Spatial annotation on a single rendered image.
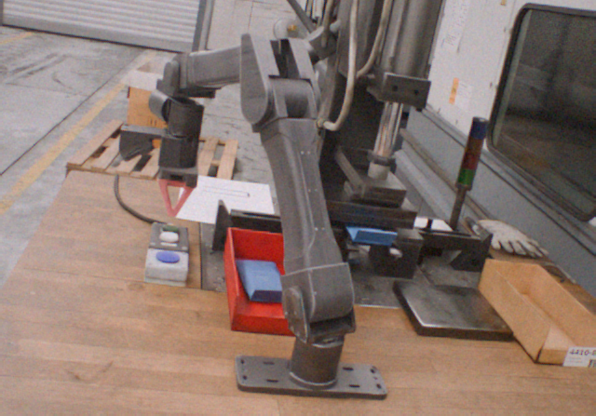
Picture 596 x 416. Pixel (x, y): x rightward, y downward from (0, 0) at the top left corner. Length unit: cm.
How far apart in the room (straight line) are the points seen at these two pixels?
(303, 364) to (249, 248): 38
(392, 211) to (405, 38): 31
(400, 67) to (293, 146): 36
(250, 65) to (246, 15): 947
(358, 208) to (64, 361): 58
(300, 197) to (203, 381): 26
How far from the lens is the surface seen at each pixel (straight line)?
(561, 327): 124
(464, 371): 101
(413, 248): 123
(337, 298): 82
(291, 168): 83
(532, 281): 133
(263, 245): 117
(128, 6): 1041
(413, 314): 109
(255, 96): 85
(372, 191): 115
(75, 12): 1058
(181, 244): 113
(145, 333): 92
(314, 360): 83
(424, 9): 113
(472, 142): 140
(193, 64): 103
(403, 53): 113
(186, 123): 108
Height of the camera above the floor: 139
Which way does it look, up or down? 18 degrees down
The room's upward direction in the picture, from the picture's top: 12 degrees clockwise
